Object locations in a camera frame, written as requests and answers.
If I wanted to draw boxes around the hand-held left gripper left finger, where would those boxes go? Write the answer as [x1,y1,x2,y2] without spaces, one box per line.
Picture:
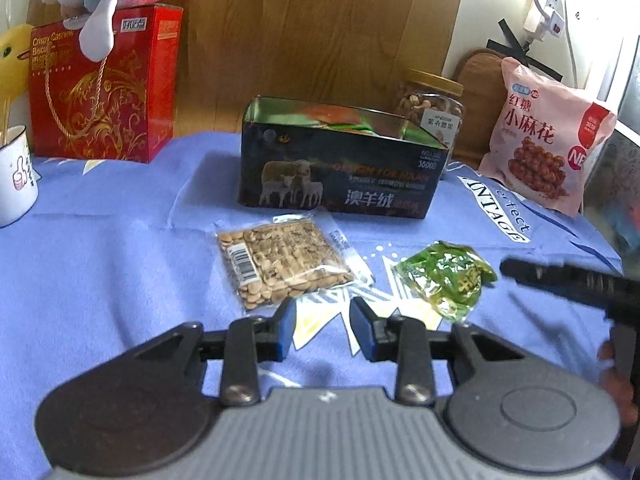
[132,297,298,407]

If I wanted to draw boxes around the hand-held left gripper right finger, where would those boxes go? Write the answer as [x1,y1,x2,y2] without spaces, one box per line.
[349,297,522,406]

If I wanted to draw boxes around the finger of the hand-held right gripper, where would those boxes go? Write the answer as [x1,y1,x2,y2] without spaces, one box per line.
[500,257,571,294]

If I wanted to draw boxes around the clear packet of beans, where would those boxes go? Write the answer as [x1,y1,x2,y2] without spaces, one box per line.
[215,208,377,311]

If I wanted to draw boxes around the green pickle packet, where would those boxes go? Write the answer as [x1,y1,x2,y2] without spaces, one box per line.
[393,241,499,322]

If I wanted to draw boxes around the black tin box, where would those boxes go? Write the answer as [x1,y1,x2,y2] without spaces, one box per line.
[237,95,447,220]

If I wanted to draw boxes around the person's right hand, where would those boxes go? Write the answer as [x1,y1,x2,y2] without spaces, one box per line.
[597,342,633,426]

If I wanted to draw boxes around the large pink snack bag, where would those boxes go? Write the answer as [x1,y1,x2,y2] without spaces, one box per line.
[478,56,617,217]

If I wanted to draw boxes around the blue printed bed sheet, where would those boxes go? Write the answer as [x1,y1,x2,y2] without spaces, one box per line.
[0,130,631,461]

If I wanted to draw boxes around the window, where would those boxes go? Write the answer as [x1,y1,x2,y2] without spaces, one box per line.
[570,0,640,281]

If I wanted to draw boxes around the wooden cutting board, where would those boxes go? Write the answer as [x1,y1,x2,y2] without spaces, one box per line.
[452,48,531,163]

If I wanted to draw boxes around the clear nut jar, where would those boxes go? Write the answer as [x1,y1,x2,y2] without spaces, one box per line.
[395,69,466,173]

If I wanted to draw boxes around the long black tape strip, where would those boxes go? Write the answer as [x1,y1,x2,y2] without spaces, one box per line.
[497,17,566,81]

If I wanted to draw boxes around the short black tape strip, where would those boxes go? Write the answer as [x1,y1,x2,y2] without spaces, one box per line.
[487,37,526,54]

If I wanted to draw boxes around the red gift box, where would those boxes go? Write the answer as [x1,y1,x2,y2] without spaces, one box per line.
[27,4,183,164]

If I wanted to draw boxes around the dark wood grain board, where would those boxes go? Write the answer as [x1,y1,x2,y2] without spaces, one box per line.
[165,0,473,138]

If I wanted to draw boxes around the white enamel mug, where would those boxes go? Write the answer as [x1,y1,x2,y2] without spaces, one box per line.
[0,125,40,228]

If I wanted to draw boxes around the yellow plush toy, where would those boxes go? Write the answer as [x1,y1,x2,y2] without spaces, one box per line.
[0,23,33,111]

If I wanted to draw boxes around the white cable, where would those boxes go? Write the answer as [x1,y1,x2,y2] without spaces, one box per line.
[565,10,586,86]

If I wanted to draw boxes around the white wall power strip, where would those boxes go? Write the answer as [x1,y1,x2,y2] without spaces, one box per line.
[522,0,568,43]

